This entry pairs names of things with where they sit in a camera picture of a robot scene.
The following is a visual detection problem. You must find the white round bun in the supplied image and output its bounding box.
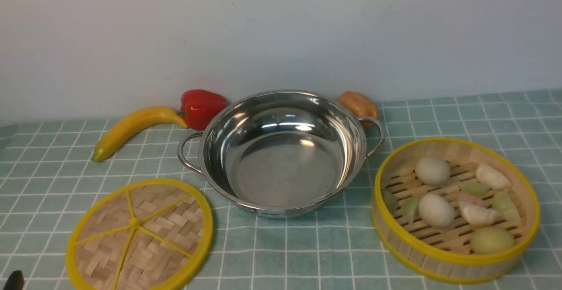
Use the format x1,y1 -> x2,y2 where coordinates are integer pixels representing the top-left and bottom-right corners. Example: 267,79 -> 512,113
418,192 -> 455,229
415,156 -> 451,187

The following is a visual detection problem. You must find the green dumpling centre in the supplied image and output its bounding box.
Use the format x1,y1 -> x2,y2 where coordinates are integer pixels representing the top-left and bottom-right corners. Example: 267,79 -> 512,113
458,179 -> 490,198

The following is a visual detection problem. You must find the pink dumpling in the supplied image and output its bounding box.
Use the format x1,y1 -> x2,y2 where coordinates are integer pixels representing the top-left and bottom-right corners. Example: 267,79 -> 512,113
458,192 -> 486,208

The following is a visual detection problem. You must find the woven bamboo steamer lid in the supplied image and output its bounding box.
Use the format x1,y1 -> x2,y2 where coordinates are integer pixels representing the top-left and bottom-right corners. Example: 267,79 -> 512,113
65,178 -> 214,290

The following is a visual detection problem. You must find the white dumpling lower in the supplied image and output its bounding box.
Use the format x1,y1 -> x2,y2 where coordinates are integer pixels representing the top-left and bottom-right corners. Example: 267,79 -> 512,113
458,201 -> 503,227

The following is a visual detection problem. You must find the white dumpling upper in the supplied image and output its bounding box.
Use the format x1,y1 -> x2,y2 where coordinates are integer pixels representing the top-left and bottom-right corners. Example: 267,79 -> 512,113
475,163 -> 512,190

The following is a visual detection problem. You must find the green dumpling far left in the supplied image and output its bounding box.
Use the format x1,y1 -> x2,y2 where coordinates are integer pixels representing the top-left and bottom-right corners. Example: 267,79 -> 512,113
381,189 -> 399,215

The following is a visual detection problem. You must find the white dumpling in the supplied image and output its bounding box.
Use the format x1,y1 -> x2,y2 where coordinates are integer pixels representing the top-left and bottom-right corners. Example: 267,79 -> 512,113
458,201 -> 503,227
475,163 -> 512,190

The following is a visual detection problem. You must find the brown bread roll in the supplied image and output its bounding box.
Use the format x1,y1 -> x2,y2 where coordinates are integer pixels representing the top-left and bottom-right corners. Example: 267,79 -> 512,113
338,91 -> 380,120

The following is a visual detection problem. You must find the green checkered tablecloth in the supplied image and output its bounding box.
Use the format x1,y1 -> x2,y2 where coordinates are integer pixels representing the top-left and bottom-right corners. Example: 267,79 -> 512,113
0,89 -> 562,290

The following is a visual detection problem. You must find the yellow banana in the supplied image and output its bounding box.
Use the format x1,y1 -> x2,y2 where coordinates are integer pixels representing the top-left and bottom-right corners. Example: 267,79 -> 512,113
91,106 -> 188,162

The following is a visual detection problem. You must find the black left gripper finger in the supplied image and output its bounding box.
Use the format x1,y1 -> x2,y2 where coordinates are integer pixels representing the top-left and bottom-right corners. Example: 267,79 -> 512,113
3,270 -> 24,290

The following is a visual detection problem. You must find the white round bun lower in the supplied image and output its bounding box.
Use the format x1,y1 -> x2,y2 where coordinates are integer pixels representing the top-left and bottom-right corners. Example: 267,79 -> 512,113
418,192 -> 455,229

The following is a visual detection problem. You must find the yellow-rimmed bamboo steamer basket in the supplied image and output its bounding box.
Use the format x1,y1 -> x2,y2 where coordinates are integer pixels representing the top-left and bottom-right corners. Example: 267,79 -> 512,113
371,138 -> 540,284

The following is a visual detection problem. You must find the pale green round bun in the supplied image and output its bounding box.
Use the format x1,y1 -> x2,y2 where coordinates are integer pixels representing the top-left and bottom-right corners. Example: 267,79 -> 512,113
469,226 -> 516,254

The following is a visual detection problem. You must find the green dumpling right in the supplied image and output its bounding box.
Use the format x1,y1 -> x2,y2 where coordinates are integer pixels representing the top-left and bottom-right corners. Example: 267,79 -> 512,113
490,191 -> 522,224

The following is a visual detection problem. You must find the green dumpling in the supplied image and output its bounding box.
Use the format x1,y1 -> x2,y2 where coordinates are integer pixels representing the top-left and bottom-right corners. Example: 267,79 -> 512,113
381,189 -> 399,215
458,179 -> 490,198
401,197 -> 420,224
490,191 -> 522,224

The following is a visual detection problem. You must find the red bell pepper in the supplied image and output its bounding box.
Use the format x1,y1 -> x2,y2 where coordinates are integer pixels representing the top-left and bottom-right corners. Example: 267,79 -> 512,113
180,89 -> 227,131

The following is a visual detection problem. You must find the white round bun upper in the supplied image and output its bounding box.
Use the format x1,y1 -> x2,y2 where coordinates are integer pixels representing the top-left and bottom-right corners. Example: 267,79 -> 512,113
415,156 -> 451,187

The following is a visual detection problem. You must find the stainless steel pot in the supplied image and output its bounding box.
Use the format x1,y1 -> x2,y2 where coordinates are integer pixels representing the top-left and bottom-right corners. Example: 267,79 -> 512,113
177,90 -> 385,218

